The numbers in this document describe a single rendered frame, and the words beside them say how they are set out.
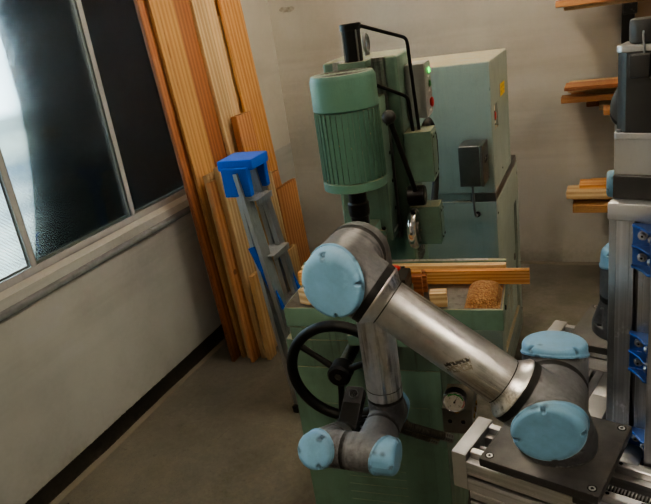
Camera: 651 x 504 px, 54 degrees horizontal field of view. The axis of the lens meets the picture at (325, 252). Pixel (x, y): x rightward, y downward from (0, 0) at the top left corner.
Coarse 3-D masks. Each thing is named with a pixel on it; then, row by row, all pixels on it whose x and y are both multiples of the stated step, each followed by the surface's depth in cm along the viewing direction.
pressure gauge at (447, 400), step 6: (450, 390) 168; (456, 390) 168; (462, 390) 168; (444, 396) 168; (450, 396) 168; (456, 396) 167; (462, 396) 166; (444, 402) 169; (450, 402) 168; (456, 402) 168; (462, 402) 167; (450, 408) 169; (456, 408) 169; (462, 408) 168
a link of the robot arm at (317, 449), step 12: (312, 432) 125; (324, 432) 126; (336, 432) 127; (300, 444) 125; (312, 444) 124; (324, 444) 123; (336, 444) 124; (300, 456) 125; (312, 456) 124; (324, 456) 123; (336, 456) 124; (312, 468) 124; (324, 468) 125; (336, 468) 126
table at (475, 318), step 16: (432, 288) 179; (448, 288) 177; (464, 288) 176; (288, 304) 182; (304, 304) 181; (448, 304) 168; (464, 304) 167; (288, 320) 182; (304, 320) 180; (320, 320) 178; (464, 320) 165; (480, 320) 164; (496, 320) 162; (352, 336) 166
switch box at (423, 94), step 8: (416, 64) 187; (424, 64) 187; (408, 72) 188; (416, 72) 188; (424, 72) 187; (408, 80) 189; (416, 80) 189; (424, 80) 188; (408, 88) 190; (416, 88) 190; (424, 88) 189; (408, 96) 191; (416, 96) 190; (424, 96) 190; (424, 104) 191; (424, 112) 191
